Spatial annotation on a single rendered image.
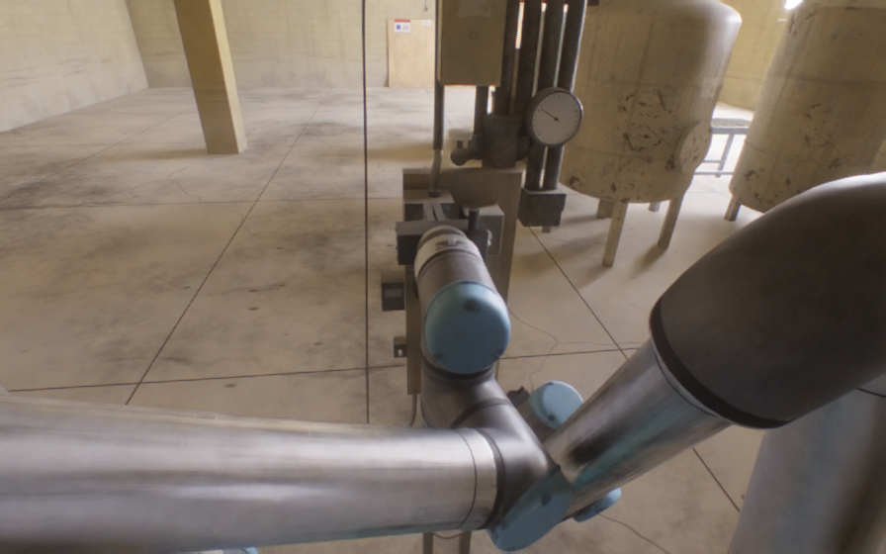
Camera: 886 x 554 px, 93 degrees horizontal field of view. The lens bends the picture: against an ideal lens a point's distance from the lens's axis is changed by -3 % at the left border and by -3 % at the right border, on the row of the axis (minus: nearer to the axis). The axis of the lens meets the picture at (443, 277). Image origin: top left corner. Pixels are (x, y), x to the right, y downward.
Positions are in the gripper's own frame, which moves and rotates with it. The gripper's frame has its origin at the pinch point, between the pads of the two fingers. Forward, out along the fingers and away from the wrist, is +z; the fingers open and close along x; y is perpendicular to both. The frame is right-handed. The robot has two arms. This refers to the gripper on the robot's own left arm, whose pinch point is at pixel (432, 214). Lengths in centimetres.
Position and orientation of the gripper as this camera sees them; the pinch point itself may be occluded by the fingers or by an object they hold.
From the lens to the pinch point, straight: 73.8
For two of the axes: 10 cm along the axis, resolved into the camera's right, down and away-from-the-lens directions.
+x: -9.9, 0.5, -1.3
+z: -1.4, -5.0, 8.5
